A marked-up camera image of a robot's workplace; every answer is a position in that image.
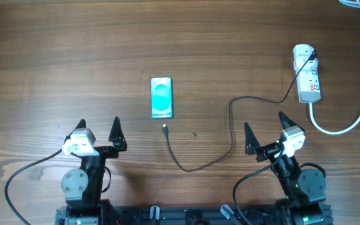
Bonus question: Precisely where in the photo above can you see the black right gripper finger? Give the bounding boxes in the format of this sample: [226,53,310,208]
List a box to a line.
[244,122,261,155]
[278,111,304,131]

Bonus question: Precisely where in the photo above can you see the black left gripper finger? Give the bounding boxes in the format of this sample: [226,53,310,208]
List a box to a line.
[108,116,127,151]
[65,119,86,141]

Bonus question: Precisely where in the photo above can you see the white power strip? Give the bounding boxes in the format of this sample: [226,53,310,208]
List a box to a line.
[293,44,321,104]

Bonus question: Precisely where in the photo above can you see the cyan screen smartphone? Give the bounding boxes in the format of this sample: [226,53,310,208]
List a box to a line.
[151,77,174,119]

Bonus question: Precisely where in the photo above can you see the black usb charging cable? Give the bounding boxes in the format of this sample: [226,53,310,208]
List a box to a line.
[162,49,318,173]

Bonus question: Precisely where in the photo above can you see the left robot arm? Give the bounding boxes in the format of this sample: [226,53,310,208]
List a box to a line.
[55,117,127,225]

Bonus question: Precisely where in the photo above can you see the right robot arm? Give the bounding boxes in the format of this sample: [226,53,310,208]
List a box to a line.
[244,111,326,224]

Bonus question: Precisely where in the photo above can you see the white charger plug adapter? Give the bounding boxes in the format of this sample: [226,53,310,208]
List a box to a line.
[293,53,318,72]

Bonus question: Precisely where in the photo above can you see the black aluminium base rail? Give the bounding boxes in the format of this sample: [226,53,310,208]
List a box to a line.
[54,204,334,225]

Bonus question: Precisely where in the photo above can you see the black left camera cable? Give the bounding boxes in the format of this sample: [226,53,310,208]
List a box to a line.
[4,149,64,225]

